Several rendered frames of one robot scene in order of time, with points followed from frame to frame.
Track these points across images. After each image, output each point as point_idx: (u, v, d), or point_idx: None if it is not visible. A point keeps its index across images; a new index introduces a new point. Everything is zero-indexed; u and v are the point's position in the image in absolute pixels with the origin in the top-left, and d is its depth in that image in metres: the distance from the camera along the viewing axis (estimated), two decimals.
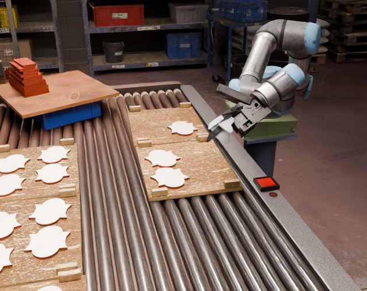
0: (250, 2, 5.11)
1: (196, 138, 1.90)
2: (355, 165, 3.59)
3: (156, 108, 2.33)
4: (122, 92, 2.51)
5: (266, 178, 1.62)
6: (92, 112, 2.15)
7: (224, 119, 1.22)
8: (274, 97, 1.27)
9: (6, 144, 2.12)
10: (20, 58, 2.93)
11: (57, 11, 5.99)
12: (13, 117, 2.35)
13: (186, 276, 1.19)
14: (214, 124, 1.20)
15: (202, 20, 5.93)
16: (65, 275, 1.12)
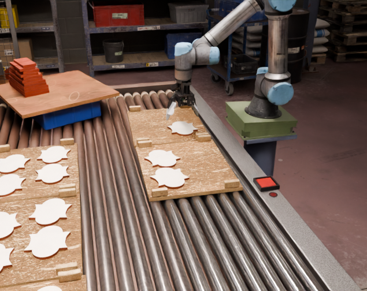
0: None
1: (196, 138, 1.90)
2: (355, 165, 3.59)
3: (156, 108, 2.33)
4: (122, 92, 2.51)
5: (266, 178, 1.62)
6: (92, 112, 2.15)
7: (169, 108, 1.93)
8: (178, 74, 1.83)
9: (6, 144, 2.12)
10: (20, 58, 2.93)
11: (57, 11, 5.99)
12: (13, 117, 2.35)
13: (186, 276, 1.19)
14: (166, 115, 1.94)
15: (202, 20, 5.93)
16: (65, 275, 1.12)
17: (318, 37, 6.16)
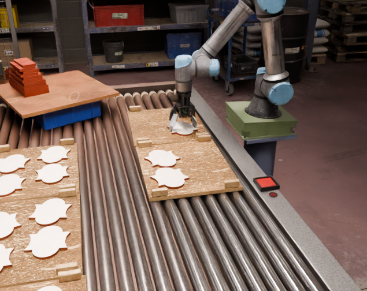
0: None
1: (196, 138, 1.90)
2: (355, 165, 3.59)
3: (156, 108, 2.33)
4: (122, 92, 2.51)
5: (266, 178, 1.62)
6: (92, 112, 2.15)
7: (171, 120, 1.96)
8: (179, 86, 1.86)
9: (6, 144, 2.12)
10: (20, 58, 2.93)
11: (57, 11, 5.99)
12: (13, 117, 2.35)
13: (186, 276, 1.19)
14: (169, 127, 1.97)
15: (202, 20, 5.93)
16: (65, 275, 1.12)
17: (318, 37, 6.16)
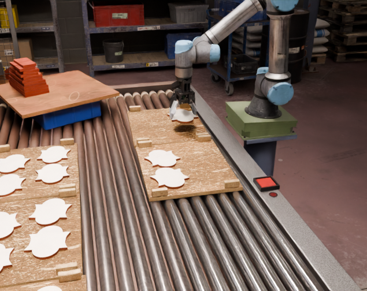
0: None
1: (196, 138, 1.90)
2: (355, 165, 3.59)
3: (156, 108, 2.33)
4: (122, 92, 2.51)
5: (266, 178, 1.62)
6: (92, 112, 2.15)
7: (171, 107, 1.93)
8: (179, 71, 1.83)
9: (6, 144, 2.12)
10: (20, 58, 2.93)
11: (57, 11, 5.99)
12: (13, 117, 2.35)
13: (186, 276, 1.19)
14: (169, 115, 1.95)
15: (202, 20, 5.93)
16: (65, 275, 1.12)
17: (318, 37, 6.16)
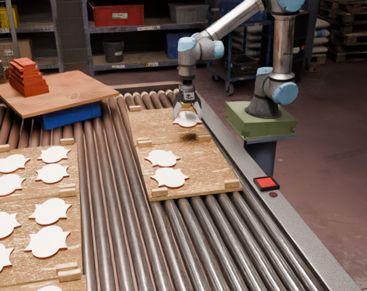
0: None
1: (196, 138, 1.90)
2: (355, 165, 3.59)
3: (156, 108, 2.33)
4: (122, 92, 2.51)
5: (266, 178, 1.62)
6: (92, 112, 2.15)
7: (199, 107, 1.87)
8: (193, 66, 1.82)
9: (6, 144, 2.12)
10: (20, 58, 2.93)
11: (57, 11, 5.99)
12: (13, 117, 2.35)
13: (186, 276, 1.19)
14: (201, 115, 1.88)
15: (202, 20, 5.93)
16: (65, 275, 1.12)
17: (318, 37, 6.16)
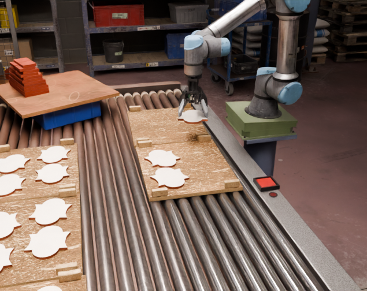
0: None
1: (196, 138, 1.90)
2: (355, 165, 3.59)
3: (156, 108, 2.33)
4: (122, 92, 2.51)
5: (266, 178, 1.62)
6: (92, 112, 2.15)
7: (180, 105, 1.82)
8: (186, 68, 1.71)
9: (6, 144, 2.12)
10: (20, 58, 2.93)
11: (57, 11, 5.99)
12: (13, 117, 2.35)
13: (186, 276, 1.19)
14: (178, 113, 1.84)
15: (202, 20, 5.93)
16: (65, 275, 1.12)
17: (318, 37, 6.16)
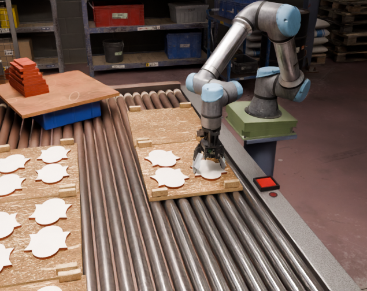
0: (250, 2, 5.11)
1: (196, 138, 1.90)
2: (355, 165, 3.59)
3: (156, 108, 2.33)
4: (122, 92, 2.51)
5: (266, 178, 1.62)
6: (92, 112, 2.15)
7: (195, 160, 1.61)
8: (206, 122, 1.51)
9: (6, 144, 2.12)
10: (20, 58, 2.93)
11: (57, 11, 5.99)
12: (13, 117, 2.35)
13: (186, 276, 1.19)
14: (192, 169, 1.63)
15: (202, 20, 5.93)
16: (65, 275, 1.12)
17: (318, 37, 6.16)
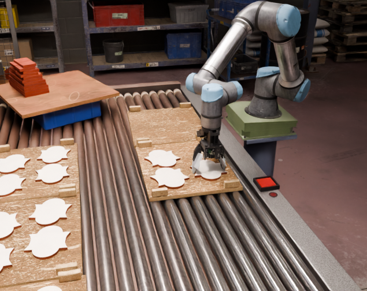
0: (250, 2, 5.11)
1: (196, 138, 1.90)
2: (355, 165, 3.59)
3: (156, 108, 2.33)
4: (122, 92, 2.51)
5: (266, 178, 1.62)
6: (92, 112, 2.15)
7: (195, 160, 1.61)
8: (205, 122, 1.51)
9: (6, 144, 2.12)
10: (20, 58, 2.93)
11: (57, 11, 5.99)
12: (13, 117, 2.35)
13: (186, 276, 1.19)
14: (192, 169, 1.63)
15: (202, 20, 5.93)
16: (65, 275, 1.12)
17: (318, 37, 6.16)
